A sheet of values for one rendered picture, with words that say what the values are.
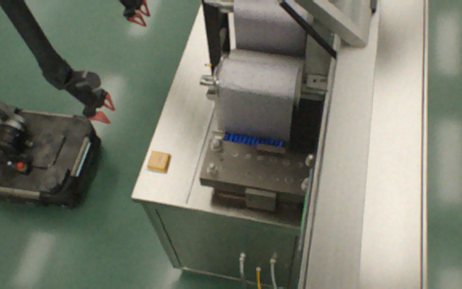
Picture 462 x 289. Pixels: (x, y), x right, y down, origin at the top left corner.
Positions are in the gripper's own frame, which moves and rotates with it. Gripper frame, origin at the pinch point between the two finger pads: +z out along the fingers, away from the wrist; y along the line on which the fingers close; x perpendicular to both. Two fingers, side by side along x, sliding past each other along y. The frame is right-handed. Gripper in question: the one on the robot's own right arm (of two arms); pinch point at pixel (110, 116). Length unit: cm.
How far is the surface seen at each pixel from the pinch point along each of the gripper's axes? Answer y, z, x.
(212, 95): 7.3, 11.1, -36.9
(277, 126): -1, 25, -56
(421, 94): -9, 14, -104
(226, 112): -0.3, 12.9, -43.1
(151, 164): -11.2, 18.7, -8.1
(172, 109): 16.1, 21.1, -7.5
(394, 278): -58, 10, -98
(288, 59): 18, 14, -63
